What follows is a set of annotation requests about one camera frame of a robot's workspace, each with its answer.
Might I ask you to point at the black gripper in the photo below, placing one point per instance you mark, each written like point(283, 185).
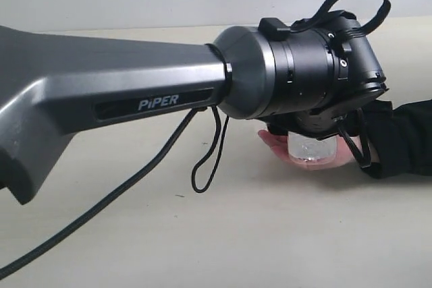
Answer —
point(313, 118)

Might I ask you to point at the white patterned label clear bottle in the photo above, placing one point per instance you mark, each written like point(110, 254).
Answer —
point(310, 149)

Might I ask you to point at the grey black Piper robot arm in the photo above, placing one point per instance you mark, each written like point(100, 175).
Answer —
point(304, 78)

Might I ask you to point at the person's open bare hand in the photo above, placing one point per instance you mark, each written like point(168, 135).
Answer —
point(280, 146)

